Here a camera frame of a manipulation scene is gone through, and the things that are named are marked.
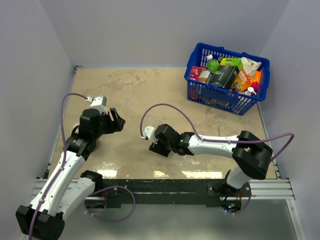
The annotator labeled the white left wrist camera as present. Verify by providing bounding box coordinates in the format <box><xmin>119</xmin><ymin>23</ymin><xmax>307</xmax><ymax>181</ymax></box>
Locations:
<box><xmin>85</xmin><ymin>95</ymin><xmax>109</xmax><ymax>115</ymax></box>

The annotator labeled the orange razor package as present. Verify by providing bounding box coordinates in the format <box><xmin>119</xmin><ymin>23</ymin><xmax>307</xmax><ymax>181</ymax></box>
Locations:
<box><xmin>230</xmin><ymin>69</ymin><xmax>252</xmax><ymax>93</ymax></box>

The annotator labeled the orange jar white label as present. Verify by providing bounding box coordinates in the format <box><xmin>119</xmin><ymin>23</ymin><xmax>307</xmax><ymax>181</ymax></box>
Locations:
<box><xmin>197</xmin><ymin>70</ymin><xmax>213</xmax><ymax>83</ymax></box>

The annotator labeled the bright orange package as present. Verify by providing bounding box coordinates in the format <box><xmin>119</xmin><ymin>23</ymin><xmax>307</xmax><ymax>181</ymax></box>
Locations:
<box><xmin>250</xmin><ymin>70</ymin><xmax>261</xmax><ymax>84</ymax></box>

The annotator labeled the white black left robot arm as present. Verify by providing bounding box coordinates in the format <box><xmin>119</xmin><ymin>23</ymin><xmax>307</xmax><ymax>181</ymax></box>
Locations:
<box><xmin>15</xmin><ymin>106</ymin><xmax>126</xmax><ymax>240</ymax></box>

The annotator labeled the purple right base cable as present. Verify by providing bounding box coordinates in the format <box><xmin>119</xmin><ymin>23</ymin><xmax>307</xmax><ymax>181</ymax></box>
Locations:
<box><xmin>224</xmin><ymin>193</ymin><xmax>252</xmax><ymax>216</ymax></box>

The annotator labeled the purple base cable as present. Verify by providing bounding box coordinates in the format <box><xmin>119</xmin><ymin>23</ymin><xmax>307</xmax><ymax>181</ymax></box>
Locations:
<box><xmin>224</xmin><ymin>193</ymin><xmax>252</xmax><ymax>216</ymax></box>
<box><xmin>84</xmin><ymin>185</ymin><xmax>136</xmax><ymax>223</ymax></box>

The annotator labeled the pink box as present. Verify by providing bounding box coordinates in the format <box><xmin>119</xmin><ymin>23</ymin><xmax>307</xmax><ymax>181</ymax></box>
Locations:
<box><xmin>189</xmin><ymin>66</ymin><xmax>205</xmax><ymax>81</ymax></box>

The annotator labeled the green bottle white cap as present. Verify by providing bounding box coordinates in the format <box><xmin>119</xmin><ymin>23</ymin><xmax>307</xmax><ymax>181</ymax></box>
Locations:
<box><xmin>206</xmin><ymin>54</ymin><xmax>220</xmax><ymax>73</ymax></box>

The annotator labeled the blue plastic basket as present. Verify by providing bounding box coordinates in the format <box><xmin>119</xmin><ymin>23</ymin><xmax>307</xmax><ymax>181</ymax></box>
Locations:
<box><xmin>184</xmin><ymin>42</ymin><xmax>270</xmax><ymax>116</ymax></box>

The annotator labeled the white crumpled bag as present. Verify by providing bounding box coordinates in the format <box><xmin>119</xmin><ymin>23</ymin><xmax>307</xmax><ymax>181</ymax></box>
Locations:
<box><xmin>240</xmin><ymin>57</ymin><xmax>262</xmax><ymax>77</ymax></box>

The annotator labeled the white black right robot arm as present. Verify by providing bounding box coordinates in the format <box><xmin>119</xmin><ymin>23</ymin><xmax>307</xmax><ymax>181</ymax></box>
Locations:
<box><xmin>142</xmin><ymin>124</ymin><xmax>273</xmax><ymax>197</ymax></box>

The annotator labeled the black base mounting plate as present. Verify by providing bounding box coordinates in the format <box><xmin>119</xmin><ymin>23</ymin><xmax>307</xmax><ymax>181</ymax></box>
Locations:
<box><xmin>87</xmin><ymin>178</ymin><xmax>251</xmax><ymax>209</ymax></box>

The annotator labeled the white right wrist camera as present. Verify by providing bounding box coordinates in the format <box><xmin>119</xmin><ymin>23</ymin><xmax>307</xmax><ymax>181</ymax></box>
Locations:
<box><xmin>141</xmin><ymin>126</ymin><xmax>158</xmax><ymax>143</ymax></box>

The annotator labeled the black green razor box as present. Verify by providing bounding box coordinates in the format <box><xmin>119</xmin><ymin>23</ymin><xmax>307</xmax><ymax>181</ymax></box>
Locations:
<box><xmin>207</xmin><ymin>57</ymin><xmax>243</xmax><ymax>90</ymax></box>

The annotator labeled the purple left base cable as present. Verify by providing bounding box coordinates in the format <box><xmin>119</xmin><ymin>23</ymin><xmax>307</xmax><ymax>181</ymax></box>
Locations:
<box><xmin>84</xmin><ymin>185</ymin><xmax>136</xmax><ymax>223</ymax></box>

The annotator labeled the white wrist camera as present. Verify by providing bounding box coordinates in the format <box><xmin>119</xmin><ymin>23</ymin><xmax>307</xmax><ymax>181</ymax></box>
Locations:
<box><xmin>141</xmin><ymin>126</ymin><xmax>158</xmax><ymax>143</ymax></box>
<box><xmin>85</xmin><ymin>95</ymin><xmax>109</xmax><ymax>115</ymax></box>

